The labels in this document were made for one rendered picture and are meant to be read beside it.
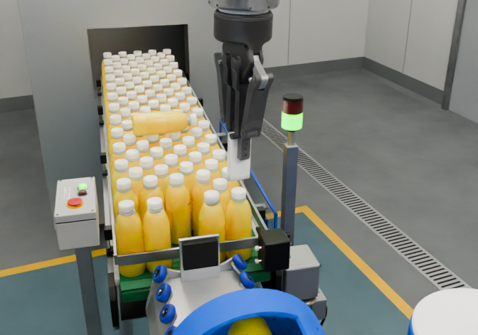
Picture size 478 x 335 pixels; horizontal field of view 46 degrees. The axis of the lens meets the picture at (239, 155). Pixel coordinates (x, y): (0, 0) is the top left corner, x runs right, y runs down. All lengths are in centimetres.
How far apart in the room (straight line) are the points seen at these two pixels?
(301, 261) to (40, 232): 218
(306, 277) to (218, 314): 78
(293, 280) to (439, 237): 196
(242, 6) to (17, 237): 299
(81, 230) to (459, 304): 89
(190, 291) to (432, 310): 57
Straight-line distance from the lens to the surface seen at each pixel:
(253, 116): 73
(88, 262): 163
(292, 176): 181
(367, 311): 287
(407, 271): 318
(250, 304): 91
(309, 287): 169
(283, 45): 604
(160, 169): 162
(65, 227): 148
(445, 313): 127
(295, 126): 173
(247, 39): 71
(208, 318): 91
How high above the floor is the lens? 182
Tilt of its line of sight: 25 degrees down
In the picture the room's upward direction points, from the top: straight up
